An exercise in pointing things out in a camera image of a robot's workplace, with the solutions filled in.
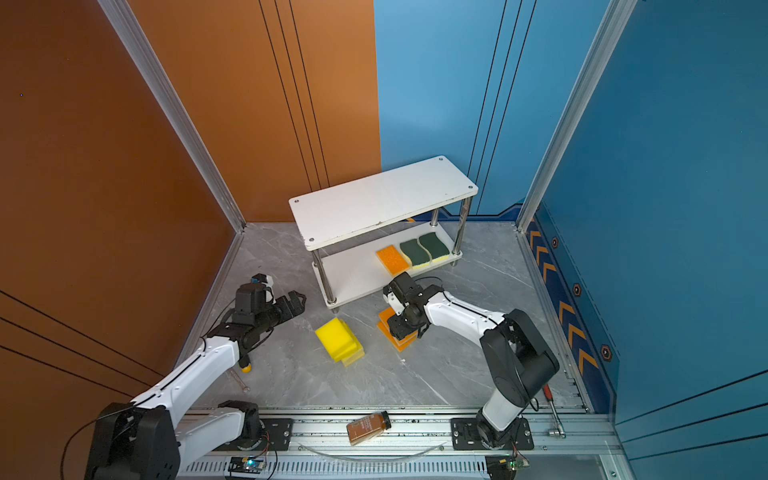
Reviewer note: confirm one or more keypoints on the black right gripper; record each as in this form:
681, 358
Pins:
397, 329

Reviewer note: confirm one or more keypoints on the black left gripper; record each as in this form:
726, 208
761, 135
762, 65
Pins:
287, 310

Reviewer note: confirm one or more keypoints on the orange sponge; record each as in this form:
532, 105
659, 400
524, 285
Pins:
399, 345
384, 316
393, 260

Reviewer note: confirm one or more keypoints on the green yellow sponge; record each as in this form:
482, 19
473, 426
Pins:
435, 247
415, 253

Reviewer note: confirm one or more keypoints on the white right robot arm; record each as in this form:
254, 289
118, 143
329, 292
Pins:
520, 361

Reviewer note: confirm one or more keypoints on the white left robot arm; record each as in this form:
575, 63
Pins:
149, 438

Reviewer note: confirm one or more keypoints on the white two-tier metal shelf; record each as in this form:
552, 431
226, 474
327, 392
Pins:
344, 226

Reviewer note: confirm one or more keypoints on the yellow sponge middle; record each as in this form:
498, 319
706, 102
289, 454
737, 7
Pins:
348, 353

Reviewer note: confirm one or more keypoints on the yellow sponge bottom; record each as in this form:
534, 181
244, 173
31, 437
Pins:
350, 359

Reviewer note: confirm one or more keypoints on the yellow sponge top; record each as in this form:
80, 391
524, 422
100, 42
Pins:
334, 334

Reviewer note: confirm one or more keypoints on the brown spice jar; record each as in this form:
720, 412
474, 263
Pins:
368, 427

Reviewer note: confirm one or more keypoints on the green circuit board left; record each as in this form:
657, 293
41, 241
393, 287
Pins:
246, 465

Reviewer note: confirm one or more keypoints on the green circuit board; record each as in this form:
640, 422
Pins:
246, 465
505, 467

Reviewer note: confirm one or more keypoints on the green circuit board right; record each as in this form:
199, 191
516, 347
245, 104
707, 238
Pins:
505, 467

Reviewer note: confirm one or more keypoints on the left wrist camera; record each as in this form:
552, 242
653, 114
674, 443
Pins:
264, 279

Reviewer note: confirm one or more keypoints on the aluminium front rail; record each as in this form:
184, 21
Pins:
423, 443

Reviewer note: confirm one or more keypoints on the black-handled screwdriver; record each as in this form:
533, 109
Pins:
558, 429

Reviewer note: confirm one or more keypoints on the aluminium corner post left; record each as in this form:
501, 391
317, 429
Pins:
128, 29

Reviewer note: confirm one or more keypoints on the aluminium corner post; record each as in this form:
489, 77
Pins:
609, 32
128, 29

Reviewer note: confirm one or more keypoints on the aluminium corner post right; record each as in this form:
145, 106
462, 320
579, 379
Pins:
609, 32

